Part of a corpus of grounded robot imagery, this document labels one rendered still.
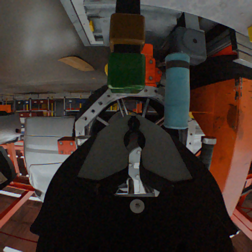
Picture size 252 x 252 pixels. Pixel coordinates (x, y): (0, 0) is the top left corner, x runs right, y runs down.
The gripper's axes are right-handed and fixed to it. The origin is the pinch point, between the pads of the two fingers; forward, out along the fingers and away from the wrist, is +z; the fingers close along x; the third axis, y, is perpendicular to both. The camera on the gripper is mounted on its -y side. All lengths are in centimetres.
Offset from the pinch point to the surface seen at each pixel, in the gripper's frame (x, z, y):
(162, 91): 13.2, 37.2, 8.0
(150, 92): 8.1, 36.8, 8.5
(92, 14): -21, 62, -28
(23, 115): -426, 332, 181
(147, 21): 8, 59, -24
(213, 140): 22.5, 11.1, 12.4
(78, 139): -11.9, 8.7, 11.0
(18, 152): -1072, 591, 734
